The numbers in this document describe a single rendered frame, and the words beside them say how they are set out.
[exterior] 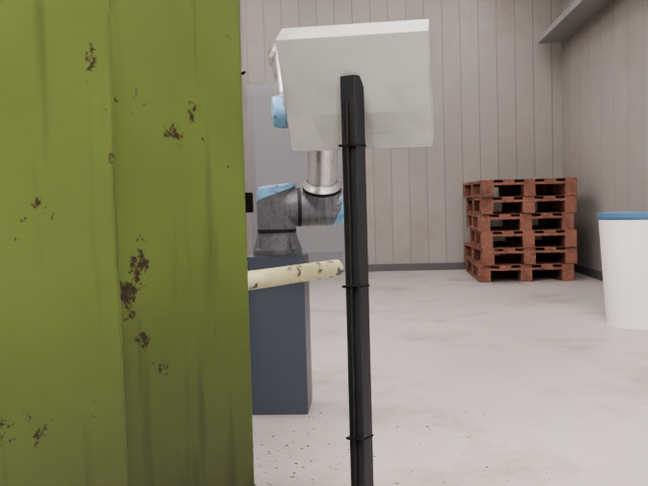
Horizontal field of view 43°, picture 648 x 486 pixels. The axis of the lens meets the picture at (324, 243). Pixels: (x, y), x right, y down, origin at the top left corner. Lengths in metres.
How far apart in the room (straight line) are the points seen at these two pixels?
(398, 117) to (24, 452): 1.10
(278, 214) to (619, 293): 2.65
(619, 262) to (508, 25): 4.93
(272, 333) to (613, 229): 2.63
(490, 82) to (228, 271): 7.87
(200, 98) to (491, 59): 7.92
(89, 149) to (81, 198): 0.08
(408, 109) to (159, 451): 0.92
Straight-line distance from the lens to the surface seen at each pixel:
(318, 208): 3.08
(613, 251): 5.14
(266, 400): 3.13
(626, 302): 5.14
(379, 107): 1.90
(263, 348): 3.10
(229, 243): 1.72
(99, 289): 1.35
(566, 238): 7.92
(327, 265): 2.11
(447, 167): 9.30
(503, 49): 9.51
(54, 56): 1.33
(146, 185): 1.56
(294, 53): 1.88
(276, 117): 2.32
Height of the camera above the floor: 0.79
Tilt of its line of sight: 3 degrees down
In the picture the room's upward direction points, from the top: 2 degrees counter-clockwise
